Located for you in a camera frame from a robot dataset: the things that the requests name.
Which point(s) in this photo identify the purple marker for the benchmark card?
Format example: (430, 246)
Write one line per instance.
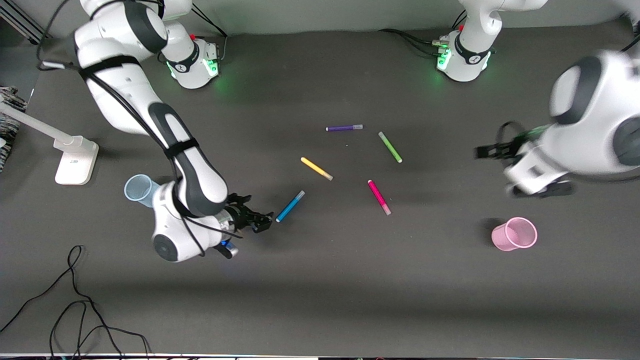
(344, 128)

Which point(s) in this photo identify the white stand with base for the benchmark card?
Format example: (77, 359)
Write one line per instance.
(75, 160)

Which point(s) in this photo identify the yellow marker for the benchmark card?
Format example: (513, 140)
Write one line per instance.
(316, 168)

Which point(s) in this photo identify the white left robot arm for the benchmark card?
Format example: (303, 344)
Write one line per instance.
(595, 125)

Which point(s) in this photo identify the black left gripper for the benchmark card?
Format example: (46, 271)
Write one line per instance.
(506, 147)

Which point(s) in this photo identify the pink marker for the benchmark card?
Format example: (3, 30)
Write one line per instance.
(379, 197)

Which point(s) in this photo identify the translucent pink cup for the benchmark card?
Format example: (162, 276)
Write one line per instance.
(515, 234)

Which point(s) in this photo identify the green marker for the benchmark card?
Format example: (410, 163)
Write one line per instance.
(390, 147)

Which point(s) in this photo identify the aluminium frame rail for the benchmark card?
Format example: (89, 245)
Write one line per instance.
(20, 20)

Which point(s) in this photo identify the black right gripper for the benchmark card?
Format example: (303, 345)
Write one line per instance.
(243, 215)

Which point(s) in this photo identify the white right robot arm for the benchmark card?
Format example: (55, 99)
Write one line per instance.
(130, 95)

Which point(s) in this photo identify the blue marker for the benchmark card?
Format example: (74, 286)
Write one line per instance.
(290, 206)

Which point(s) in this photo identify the striped woven cloth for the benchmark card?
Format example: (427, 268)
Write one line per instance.
(9, 125)

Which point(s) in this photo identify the translucent blue cup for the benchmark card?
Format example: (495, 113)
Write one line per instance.
(136, 189)

